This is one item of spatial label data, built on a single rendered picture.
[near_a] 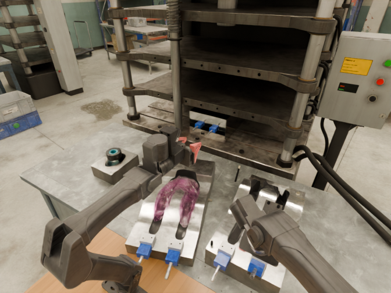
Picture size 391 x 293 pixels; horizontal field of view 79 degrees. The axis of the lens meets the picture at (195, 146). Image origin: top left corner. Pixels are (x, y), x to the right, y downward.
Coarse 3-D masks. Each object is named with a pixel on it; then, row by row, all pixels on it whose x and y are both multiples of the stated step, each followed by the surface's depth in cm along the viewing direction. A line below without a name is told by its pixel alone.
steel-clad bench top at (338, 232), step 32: (128, 128) 171; (64, 160) 139; (96, 160) 139; (224, 160) 139; (64, 192) 118; (96, 192) 118; (224, 192) 118; (320, 192) 118; (128, 224) 102; (320, 224) 102; (352, 224) 102; (384, 224) 102; (352, 256) 90; (384, 256) 90; (224, 288) 80; (288, 288) 80; (384, 288) 80
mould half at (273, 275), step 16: (256, 176) 119; (240, 192) 101; (272, 192) 99; (304, 192) 109; (288, 208) 93; (224, 224) 92; (224, 240) 85; (240, 240) 86; (208, 256) 84; (240, 256) 80; (224, 272) 84; (240, 272) 79; (272, 272) 76; (256, 288) 79; (272, 288) 74
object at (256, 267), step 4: (252, 256) 76; (252, 260) 74; (256, 260) 75; (260, 260) 75; (252, 264) 72; (256, 264) 72; (260, 264) 73; (264, 264) 74; (248, 268) 72; (252, 268) 72; (256, 268) 72; (260, 268) 71; (264, 268) 74; (252, 272) 69; (256, 272) 70; (260, 272) 71; (252, 276) 68; (260, 276) 71
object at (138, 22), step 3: (129, 18) 552; (132, 18) 568; (135, 18) 572; (138, 18) 575; (141, 18) 565; (144, 18) 548; (129, 21) 558; (132, 21) 549; (135, 21) 539; (138, 21) 544; (141, 21) 547; (144, 21) 552; (129, 24) 565; (132, 24) 555; (135, 24) 543; (138, 24) 547; (141, 24) 551; (144, 24) 556
